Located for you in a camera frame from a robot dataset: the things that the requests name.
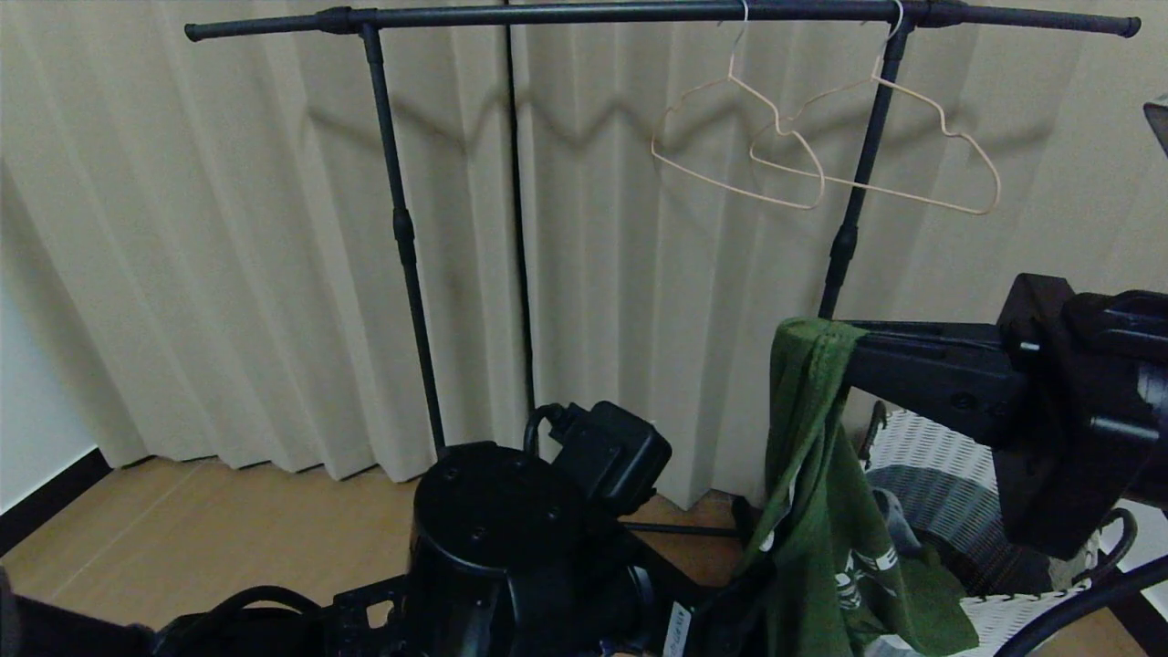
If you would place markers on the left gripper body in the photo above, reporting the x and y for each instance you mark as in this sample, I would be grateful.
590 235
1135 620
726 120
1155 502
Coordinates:
648 602

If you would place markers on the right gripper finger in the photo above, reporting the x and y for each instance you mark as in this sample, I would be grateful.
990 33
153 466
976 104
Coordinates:
967 392
940 337

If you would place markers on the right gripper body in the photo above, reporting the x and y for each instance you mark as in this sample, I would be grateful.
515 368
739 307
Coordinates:
1077 411

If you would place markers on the green printed shirt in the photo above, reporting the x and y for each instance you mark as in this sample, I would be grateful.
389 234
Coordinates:
821 511

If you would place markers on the pink clothes hanger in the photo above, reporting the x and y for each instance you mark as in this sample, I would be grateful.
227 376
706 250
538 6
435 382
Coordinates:
878 73
730 73

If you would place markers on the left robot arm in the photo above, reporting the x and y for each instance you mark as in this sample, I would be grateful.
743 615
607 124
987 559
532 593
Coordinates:
493 529

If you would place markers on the white laundry basket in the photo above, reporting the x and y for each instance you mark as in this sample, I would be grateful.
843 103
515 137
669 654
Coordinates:
922 449

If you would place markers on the black clothes rack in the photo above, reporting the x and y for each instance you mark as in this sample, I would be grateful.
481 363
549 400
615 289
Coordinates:
403 233

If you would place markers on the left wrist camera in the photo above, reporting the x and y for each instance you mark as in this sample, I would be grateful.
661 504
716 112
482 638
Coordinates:
611 456

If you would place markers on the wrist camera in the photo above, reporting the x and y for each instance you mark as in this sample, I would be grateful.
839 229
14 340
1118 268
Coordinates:
611 456
1159 123

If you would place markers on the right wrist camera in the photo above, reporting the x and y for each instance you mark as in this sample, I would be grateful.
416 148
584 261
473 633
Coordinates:
1159 123

